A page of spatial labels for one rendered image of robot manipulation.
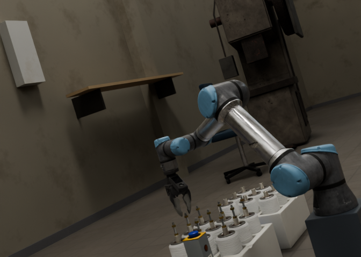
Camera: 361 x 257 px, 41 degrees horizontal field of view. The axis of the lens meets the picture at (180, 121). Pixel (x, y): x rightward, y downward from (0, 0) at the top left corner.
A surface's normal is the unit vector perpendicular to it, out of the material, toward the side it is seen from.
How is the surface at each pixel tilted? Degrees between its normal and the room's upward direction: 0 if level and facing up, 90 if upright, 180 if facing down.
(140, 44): 90
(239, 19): 91
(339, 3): 90
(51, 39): 90
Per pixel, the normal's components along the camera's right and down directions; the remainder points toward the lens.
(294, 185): -0.70, 0.32
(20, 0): 0.82, -0.25
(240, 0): -0.31, 0.13
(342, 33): -0.50, 0.16
